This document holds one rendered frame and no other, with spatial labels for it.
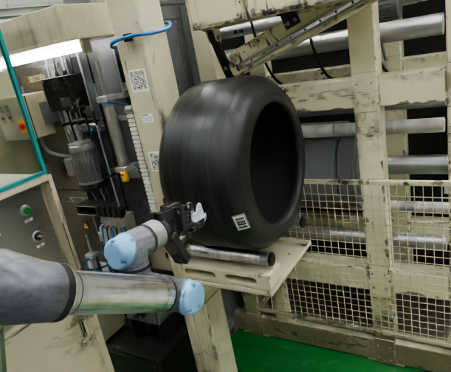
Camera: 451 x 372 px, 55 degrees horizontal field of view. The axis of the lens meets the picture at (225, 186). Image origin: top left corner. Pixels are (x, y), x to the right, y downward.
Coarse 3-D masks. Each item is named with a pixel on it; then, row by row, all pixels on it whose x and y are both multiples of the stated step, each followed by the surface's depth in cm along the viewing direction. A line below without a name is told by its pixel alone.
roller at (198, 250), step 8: (192, 248) 154; (200, 248) 152; (208, 248) 151; (216, 248) 149; (224, 248) 148; (232, 248) 147; (200, 256) 153; (208, 256) 150; (216, 256) 148; (224, 256) 146; (232, 256) 145; (240, 256) 143; (248, 256) 142; (256, 256) 140; (264, 256) 139; (272, 256) 139; (264, 264) 139; (272, 264) 139
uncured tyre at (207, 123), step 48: (192, 96) 134; (240, 96) 126; (288, 96) 149; (192, 144) 125; (240, 144) 121; (288, 144) 167; (192, 192) 126; (240, 192) 122; (288, 192) 167; (240, 240) 132
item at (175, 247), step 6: (174, 234) 112; (174, 240) 112; (180, 240) 114; (168, 246) 114; (174, 246) 113; (180, 246) 114; (168, 252) 116; (174, 252) 115; (180, 252) 114; (186, 252) 116; (174, 258) 117; (180, 258) 116; (186, 258) 116
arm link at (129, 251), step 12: (132, 228) 104; (144, 228) 103; (120, 240) 97; (132, 240) 98; (144, 240) 101; (156, 240) 104; (108, 252) 98; (120, 252) 96; (132, 252) 97; (144, 252) 100; (120, 264) 97; (132, 264) 99; (144, 264) 101
